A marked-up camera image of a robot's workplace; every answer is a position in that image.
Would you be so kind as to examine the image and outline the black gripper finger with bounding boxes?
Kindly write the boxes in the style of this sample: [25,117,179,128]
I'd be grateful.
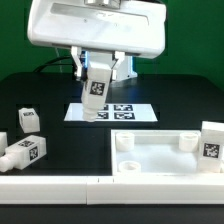
[71,46,87,81]
[111,51,125,81]

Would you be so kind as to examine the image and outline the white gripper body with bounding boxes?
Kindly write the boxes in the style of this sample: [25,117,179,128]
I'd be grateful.
[27,0,166,59]

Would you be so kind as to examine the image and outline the white square table top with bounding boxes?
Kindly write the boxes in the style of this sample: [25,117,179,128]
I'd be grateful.
[110,129,224,177]

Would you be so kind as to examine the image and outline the white marker sheet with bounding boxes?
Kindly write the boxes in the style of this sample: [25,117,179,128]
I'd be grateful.
[64,103,157,122]

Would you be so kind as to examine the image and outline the white part at left edge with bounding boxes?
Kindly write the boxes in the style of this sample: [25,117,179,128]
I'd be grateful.
[0,132,8,156]

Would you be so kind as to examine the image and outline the white front fence bar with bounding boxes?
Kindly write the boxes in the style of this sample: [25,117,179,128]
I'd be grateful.
[0,174,224,205]

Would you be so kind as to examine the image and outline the black cables behind table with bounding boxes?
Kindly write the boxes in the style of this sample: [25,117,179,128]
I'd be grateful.
[33,55,74,74]

